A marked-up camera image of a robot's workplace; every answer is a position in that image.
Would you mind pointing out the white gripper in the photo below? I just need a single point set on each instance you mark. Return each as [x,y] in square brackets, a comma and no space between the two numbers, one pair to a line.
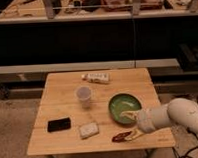
[145,122]

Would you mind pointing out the white sponge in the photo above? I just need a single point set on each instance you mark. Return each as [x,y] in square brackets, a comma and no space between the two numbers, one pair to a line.
[88,130]

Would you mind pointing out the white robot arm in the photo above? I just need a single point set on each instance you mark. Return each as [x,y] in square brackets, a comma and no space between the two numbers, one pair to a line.
[179,111]

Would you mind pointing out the green ceramic bowl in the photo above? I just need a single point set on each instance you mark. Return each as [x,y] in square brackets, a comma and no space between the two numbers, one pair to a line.
[123,102]

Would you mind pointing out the black rectangular sponge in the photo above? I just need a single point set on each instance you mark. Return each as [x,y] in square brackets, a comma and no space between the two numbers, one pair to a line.
[59,125]

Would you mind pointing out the white tube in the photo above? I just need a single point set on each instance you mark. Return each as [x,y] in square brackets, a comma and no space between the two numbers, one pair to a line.
[96,78]

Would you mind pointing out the wooden table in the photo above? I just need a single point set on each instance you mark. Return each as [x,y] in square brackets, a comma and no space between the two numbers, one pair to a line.
[59,101]

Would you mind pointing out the clear plastic cup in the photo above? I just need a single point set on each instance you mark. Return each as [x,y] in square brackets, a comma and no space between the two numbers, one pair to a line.
[83,94]

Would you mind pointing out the background shelf unit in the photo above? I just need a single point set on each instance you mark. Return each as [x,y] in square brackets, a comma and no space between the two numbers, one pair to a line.
[55,35]

